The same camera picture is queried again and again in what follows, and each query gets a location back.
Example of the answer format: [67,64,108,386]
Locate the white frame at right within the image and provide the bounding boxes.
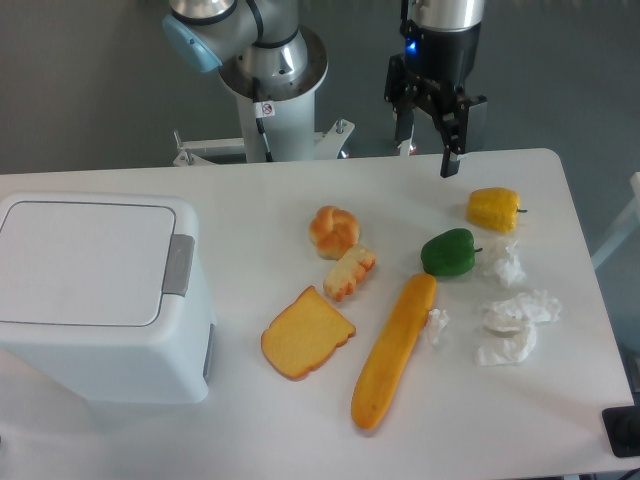
[591,172,639,270]

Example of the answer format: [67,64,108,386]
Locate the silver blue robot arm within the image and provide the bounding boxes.
[162,1,488,177]

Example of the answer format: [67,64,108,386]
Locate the grey trash can push button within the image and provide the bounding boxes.
[162,234,195,297]

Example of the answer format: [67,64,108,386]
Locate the black device at edge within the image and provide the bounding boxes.
[602,406,639,458]

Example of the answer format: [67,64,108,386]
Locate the crumpled tissue near pepper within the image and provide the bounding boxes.
[482,238,526,288]

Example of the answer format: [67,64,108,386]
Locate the large crumpled white tissue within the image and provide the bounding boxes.
[475,290,562,367]

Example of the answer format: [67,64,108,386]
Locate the toast bread slice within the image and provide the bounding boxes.
[261,286,356,381]

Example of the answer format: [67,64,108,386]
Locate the green bell pepper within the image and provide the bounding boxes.
[420,228,481,277]

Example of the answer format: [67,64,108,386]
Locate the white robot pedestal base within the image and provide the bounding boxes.
[173,82,355,167]

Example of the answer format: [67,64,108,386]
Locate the white trash can lid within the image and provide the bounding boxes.
[1,201,175,327]

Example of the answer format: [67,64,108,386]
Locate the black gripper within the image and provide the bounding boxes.
[384,18,487,177]

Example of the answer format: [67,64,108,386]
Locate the small braided pastry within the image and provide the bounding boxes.
[323,244,377,302]

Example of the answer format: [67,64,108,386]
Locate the small crumpled tissue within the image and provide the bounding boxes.
[426,309,449,347]

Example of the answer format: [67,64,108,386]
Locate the white plastic trash can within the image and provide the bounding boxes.
[1,191,216,404]

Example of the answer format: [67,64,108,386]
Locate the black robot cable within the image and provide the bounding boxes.
[251,77,275,163]

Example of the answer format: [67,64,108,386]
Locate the knotted bread roll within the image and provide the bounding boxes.
[308,205,360,260]

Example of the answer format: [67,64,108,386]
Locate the long orange baguette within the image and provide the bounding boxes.
[351,273,437,430]

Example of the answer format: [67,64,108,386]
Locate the yellow bell pepper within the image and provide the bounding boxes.
[466,187,527,233]

